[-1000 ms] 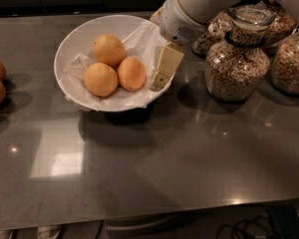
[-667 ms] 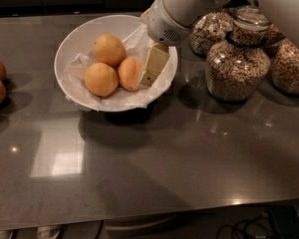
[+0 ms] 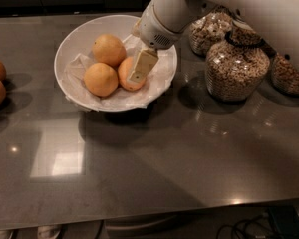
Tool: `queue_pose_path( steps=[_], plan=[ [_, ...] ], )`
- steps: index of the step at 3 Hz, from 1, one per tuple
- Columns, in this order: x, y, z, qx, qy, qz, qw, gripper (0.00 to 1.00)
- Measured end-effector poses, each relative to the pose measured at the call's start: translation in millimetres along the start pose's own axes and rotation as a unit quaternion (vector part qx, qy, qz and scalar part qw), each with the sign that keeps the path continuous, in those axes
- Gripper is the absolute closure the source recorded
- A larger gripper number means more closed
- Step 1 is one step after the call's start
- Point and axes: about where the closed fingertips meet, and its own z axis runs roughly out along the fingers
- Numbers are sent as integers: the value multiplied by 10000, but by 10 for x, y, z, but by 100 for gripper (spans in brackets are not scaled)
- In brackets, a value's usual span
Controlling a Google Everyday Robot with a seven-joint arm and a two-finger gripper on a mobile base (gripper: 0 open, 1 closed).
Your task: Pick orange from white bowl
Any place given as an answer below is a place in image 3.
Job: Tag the black box under table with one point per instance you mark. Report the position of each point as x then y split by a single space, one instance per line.
284 220

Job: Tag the glass cereal jar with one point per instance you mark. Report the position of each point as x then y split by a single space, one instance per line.
284 76
210 29
236 65

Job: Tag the back left glass cereal jar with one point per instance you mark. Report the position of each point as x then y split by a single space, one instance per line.
210 29

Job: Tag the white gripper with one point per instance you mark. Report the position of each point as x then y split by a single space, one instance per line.
152 31

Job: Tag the white bowl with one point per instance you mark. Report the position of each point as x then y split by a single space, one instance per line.
118 25

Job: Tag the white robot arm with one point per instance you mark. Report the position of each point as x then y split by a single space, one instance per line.
276 21

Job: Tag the white paper bowl liner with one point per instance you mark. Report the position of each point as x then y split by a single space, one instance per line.
71 63

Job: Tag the front glass cereal jar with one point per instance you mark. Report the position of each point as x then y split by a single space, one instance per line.
236 65

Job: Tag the back right glass cereal jar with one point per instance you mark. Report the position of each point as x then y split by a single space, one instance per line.
284 76

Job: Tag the white shoe right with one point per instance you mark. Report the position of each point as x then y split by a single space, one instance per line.
49 232

